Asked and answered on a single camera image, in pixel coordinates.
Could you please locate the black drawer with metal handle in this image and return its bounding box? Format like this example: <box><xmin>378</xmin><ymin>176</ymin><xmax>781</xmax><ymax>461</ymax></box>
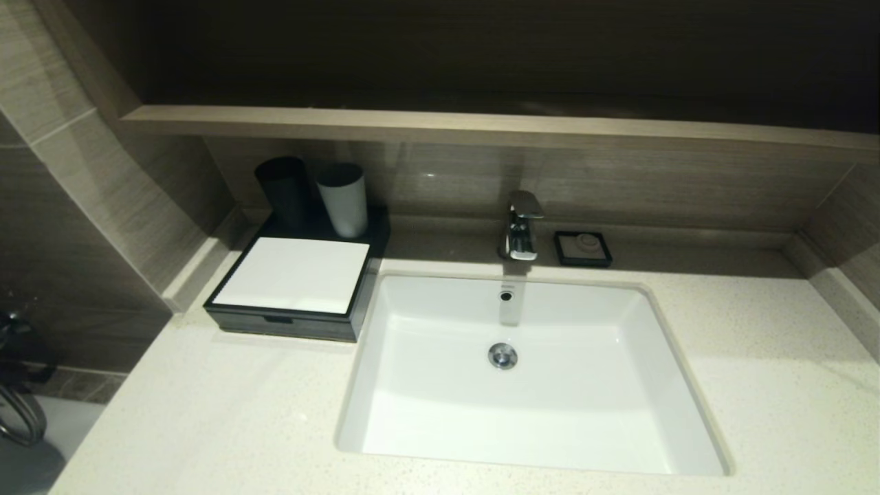
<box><xmin>205</xmin><ymin>309</ymin><xmax>358</xmax><ymax>343</ymax></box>

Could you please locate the black tumbler cup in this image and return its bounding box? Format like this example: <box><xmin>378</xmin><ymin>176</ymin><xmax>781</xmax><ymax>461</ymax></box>
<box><xmin>254</xmin><ymin>155</ymin><xmax>316</xmax><ymax>233</ymax></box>

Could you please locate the black storage box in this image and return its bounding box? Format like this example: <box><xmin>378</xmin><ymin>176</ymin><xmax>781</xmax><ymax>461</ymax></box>
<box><xmin>203</xmin><ymin>199</ymin><xmax>391</xmax><ymax>343</ymax></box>

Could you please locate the chrome faucet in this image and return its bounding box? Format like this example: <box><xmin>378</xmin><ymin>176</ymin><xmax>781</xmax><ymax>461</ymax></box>
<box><xmin>498</xmin><ymin>190</ymin><xmax>545</xmax><ymax>262</ymax></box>

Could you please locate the white tumbler cup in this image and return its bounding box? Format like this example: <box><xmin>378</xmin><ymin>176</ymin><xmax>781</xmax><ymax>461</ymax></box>
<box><xmin>315</xmin><ymin>162</ymin><xmax>369</xmax><ymax>239</ymax></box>

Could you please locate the black square soap dish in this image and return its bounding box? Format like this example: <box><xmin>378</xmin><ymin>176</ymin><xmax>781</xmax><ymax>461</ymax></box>
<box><xmin>553</xmin><ymin>230</ymin><xmax>613</xmax><ymax>268</ymax></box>

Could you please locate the white square pad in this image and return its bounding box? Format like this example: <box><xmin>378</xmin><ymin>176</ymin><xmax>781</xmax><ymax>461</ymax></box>
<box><xmin>213</xmin><ymin>236</ymin><xmax>371</xmax><ymax>316</ymax></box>

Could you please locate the white rectangular sink basin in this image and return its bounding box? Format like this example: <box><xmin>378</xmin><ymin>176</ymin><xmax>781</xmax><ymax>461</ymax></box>
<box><xmin>335</xmin><ymin>273</ymin><xmax>733</xmax><ymax>479</ymax></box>

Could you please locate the wooden wall ledge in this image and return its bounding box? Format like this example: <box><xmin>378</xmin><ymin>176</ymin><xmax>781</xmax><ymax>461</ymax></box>
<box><xmin>120</xmin><ymin>104</ymin><xmax>880</xmax><ymax>153</ymax></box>

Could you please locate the grey curved cable loop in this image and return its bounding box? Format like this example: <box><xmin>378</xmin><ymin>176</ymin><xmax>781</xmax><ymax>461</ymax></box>
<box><xmin>0</xmin><ymin>385</ymin><xmax>47</xmax><ymax>448</ymax></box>

